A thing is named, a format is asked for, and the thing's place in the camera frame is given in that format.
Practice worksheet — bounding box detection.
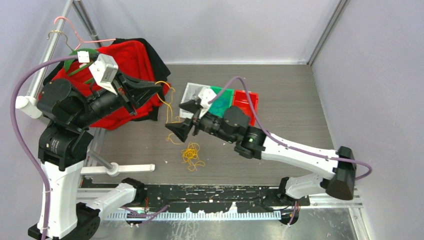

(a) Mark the red shirt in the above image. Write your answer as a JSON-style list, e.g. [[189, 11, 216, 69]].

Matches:
[[38, 40, 172, 131]]

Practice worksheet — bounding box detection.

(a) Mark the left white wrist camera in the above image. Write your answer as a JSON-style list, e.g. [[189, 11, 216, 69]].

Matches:
[[88, 53, 119, 95]]

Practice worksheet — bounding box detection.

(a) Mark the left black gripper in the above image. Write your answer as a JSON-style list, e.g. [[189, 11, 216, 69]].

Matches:
[[73, 67, 163, 127]]

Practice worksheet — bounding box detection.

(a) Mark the yellow wire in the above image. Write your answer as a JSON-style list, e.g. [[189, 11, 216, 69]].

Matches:
[[180, 142, 206, 172], [154, 80, 185, 146]]

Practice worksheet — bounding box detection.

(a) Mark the green plastic bin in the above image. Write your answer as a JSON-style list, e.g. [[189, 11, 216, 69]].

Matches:
[[208, 88, 235, 118]]

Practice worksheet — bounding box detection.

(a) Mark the red plastic bin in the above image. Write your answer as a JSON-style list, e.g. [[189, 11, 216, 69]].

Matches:
[[232, 89, 259, 127]]

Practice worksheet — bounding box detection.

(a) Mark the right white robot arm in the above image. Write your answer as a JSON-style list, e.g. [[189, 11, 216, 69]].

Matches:
[[165, 100, 357, 206]]

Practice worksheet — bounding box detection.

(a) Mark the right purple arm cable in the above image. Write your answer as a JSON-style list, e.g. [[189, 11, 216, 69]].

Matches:
[[207, 76, 373, 227]]

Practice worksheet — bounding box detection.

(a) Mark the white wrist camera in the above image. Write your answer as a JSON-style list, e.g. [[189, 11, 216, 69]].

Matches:
[[88, 53, 119, 95], [197, 87, 217, 119]]

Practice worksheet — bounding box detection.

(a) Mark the black garment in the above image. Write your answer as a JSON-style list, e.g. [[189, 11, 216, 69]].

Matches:
[[42, 37, 172, 122]]

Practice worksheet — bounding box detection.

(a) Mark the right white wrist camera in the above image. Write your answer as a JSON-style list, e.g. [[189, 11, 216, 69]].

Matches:
[[197, 87, 217, 119]]

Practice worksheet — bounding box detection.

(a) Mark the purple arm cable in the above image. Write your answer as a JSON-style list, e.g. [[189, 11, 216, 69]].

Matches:
[[9, 54, 170, 240], [207, 76, 373, 227]]

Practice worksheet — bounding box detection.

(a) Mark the metal clothes rack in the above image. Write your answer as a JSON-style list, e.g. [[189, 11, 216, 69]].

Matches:
[[11, 0, 115, 170]]

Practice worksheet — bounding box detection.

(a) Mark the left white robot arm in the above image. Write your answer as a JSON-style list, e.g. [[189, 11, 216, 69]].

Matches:
[[28, 73, 162, 240]]

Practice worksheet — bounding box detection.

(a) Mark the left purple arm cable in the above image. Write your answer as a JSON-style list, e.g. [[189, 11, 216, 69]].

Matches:
[[9, 54, 170, 240]]

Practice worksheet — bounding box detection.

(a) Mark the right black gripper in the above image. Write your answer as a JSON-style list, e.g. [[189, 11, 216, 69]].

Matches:
[[165, 98, 236, 143]]

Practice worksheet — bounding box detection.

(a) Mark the gold wire hanger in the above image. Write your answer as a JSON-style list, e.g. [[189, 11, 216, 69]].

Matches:
[[47, 30, 74, 52]]

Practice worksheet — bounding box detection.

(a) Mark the white plastic bin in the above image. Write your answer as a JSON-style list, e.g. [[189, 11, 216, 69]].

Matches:
[[179, 82, 211, 118]]

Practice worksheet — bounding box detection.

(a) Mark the aluminium rail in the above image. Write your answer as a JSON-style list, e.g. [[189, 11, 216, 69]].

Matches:
[[76, 185, 363, 221]]

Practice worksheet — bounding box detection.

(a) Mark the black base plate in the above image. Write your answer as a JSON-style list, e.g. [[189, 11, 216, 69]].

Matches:
[[125, 184, 294, 214]]

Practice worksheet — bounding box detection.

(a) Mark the white rack foot bar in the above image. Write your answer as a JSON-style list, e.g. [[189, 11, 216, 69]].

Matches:
[[80, 162, 156, 177]]

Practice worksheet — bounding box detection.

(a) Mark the pink clothes hanger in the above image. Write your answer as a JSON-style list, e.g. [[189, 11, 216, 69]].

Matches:
[[54, 16, 116, 51]]

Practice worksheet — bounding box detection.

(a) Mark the green clothes hanger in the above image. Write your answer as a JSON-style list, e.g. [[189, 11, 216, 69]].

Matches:
[[62, 48, 99, 86]]

